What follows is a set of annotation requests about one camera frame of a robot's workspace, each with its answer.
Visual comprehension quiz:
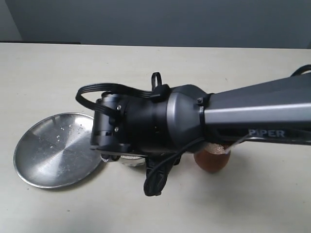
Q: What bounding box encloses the brown wooden cup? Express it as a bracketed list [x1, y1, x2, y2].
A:
[193, 143, 231, 173]

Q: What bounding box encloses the steel bowl of rice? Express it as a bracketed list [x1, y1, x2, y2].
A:
[101, 155, 146, 167]

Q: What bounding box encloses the round steel plate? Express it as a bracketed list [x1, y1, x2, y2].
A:
[13, 112, 102, 189]

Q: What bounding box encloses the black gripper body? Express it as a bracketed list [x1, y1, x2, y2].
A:
[90, 94, 133, 154]

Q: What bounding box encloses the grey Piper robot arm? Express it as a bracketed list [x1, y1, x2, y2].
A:
[90, 73, 311, 155]

